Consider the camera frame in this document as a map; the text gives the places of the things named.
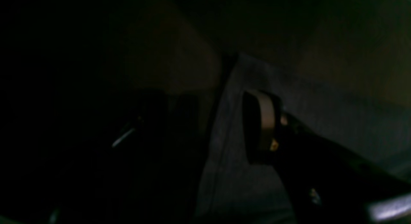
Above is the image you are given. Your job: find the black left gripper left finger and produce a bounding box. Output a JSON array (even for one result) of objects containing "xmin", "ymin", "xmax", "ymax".
[{"xmin": 49, "ymin": 92, "xmax": 212, "ymax": 224}]

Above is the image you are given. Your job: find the black table cloth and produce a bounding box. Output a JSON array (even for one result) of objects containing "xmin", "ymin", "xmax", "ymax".
[{"xmin": 96, "ymin": 0, "xmax": 411, "ymax": 173}]

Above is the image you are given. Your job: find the dark grey T-shirt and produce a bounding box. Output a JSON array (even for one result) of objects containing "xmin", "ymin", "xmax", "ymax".
[{"xmin": 192, "ymin": 54, "xmax": 411, "ymax": 224}]

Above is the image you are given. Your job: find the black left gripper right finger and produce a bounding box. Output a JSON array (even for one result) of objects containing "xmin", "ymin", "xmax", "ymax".
[{"xmin": 242, "ymin": 90, "xmax": 410, "ymax": 224}]

